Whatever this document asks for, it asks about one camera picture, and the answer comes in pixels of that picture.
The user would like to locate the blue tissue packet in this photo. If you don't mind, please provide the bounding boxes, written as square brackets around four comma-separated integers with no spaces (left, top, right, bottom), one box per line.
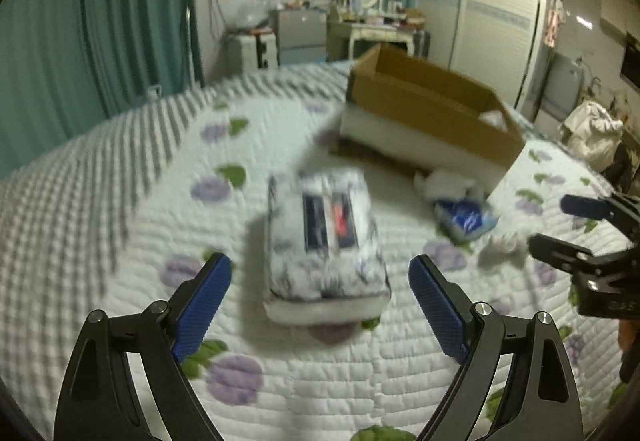
[434,199,498,244]

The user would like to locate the white cloth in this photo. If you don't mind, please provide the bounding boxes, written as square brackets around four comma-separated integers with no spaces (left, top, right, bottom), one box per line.
[413,170,487,205]

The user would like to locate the white tissue pack marbled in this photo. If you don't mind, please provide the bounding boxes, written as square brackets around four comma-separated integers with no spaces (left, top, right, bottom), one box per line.
[264,167,392,327]

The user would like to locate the orange plush toy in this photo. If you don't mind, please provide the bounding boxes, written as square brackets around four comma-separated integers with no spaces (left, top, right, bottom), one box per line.
[618,320,640,383]

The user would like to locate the white laundry bag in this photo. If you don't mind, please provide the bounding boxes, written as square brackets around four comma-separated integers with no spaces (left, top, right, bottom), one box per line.
[563,101,624,172]

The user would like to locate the grey washing machine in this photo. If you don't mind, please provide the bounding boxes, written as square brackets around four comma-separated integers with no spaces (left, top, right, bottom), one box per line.
[540,53,585,121]

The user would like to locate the white rolled socks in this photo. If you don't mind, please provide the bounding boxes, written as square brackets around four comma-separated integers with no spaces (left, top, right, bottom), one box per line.
[478,109,508,132]

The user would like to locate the black range hood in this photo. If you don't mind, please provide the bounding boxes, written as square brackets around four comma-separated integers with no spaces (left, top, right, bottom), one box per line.
[620,34,640,91]

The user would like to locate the grey striped blanket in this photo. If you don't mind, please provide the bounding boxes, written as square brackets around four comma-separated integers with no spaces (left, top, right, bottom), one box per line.
[1,63,348,435]

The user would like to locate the brown cardboard box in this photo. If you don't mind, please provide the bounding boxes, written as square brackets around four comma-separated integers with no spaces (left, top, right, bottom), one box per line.
[340,44,524,193]

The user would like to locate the white sliding wardrobe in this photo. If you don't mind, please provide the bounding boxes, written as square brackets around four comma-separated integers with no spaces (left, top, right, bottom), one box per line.
[416,0,547,108]

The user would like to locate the white dressing table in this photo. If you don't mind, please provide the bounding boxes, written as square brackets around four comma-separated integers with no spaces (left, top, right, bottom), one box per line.
[326,10,431,62]

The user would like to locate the grey mini fridge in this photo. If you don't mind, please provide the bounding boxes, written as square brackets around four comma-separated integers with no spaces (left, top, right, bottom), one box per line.
[272,8,328,66]

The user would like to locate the white suitcase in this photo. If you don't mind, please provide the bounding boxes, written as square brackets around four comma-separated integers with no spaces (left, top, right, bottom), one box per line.
[227,32,279,74]

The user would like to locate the teal left curtain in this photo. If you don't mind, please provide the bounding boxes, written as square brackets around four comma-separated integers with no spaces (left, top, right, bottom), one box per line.
[1,0,204,173]

